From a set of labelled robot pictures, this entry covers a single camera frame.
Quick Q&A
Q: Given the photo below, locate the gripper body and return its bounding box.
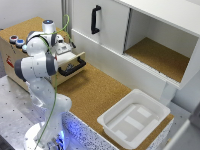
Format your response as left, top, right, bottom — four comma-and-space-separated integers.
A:
54, 34, 76, 57

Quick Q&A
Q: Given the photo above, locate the wooden drawer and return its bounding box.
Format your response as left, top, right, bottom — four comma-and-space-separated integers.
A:
52, 49, 87, 87

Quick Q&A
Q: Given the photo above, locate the wooden drawer box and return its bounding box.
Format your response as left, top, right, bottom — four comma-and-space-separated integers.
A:
0, 16, 73, 93

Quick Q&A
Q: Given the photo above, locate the green button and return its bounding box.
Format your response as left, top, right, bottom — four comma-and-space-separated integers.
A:
21, 44, 29, 53

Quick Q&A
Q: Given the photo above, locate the blue button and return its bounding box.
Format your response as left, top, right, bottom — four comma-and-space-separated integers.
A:
15, 38, 26, 48

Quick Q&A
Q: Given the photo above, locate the red button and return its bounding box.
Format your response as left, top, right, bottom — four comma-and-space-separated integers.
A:
9, 34, 19, 45

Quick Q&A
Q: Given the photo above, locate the white sliding door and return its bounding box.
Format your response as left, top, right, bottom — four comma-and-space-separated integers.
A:
71, 0, 131, 56

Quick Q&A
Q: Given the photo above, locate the white plastic box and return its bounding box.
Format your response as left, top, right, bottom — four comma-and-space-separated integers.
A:
96, 88, 172, 150

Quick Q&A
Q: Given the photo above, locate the white cabinet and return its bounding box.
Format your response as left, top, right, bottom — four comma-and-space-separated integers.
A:
68, 0, 200, 108

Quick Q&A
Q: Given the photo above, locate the black drawer handle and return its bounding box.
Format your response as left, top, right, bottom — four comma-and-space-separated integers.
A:
57, 56, 87, 77

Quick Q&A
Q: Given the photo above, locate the black door handle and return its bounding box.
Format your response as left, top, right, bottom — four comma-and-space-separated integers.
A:
90, 4, 102, 36

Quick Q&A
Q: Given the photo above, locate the green cable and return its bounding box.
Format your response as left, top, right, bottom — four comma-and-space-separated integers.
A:
33, 13, 76, 150

